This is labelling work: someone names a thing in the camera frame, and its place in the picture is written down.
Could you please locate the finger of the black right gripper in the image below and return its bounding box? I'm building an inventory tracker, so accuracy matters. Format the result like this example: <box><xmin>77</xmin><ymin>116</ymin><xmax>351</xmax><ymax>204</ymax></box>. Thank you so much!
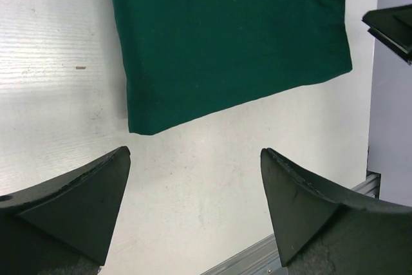
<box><xmin>362</xmin><ymin>5</ymin><xmax>411</xmax><ymax>64</ymax></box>

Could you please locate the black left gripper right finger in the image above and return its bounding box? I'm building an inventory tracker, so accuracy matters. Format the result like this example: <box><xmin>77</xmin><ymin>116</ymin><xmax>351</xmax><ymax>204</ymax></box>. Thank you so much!
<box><xmin>261</xmin><ymin>148</ymin><xmax>411</xmax><ymax>274</ymax></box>

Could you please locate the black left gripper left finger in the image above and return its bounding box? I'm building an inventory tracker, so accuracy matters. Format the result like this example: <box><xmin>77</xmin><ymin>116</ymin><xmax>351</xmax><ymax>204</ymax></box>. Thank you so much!
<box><xmin>1</xmin><ymin>146</ymin><xmax>131</xmax><ymax>274</ymax></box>

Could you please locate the dark green surgical cloth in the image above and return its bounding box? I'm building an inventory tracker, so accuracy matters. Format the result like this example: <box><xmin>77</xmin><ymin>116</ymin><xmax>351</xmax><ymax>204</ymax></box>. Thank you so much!
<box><xmin>112</xmin><ymin>0</ymin><xmax>352</xmax><ymax>135</ymax></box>

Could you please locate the aluminium front frame rail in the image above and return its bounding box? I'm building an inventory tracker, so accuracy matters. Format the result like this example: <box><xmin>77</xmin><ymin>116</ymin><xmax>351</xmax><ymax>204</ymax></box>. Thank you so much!
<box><xmin>202</xmin><ymin>171</ymin><xmax>381</xmax><ymax>275</ymax></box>

